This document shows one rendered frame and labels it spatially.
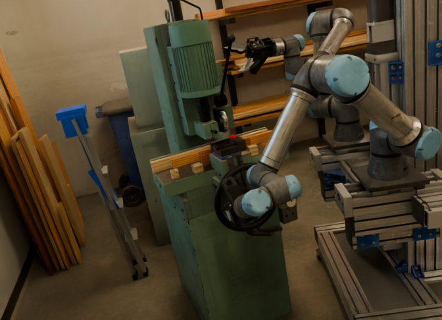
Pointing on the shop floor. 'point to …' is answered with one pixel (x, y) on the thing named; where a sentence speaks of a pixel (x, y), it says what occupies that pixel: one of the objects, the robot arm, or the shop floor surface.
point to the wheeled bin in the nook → (130, 197)
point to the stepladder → (103, 185)
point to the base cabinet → (229, 267)
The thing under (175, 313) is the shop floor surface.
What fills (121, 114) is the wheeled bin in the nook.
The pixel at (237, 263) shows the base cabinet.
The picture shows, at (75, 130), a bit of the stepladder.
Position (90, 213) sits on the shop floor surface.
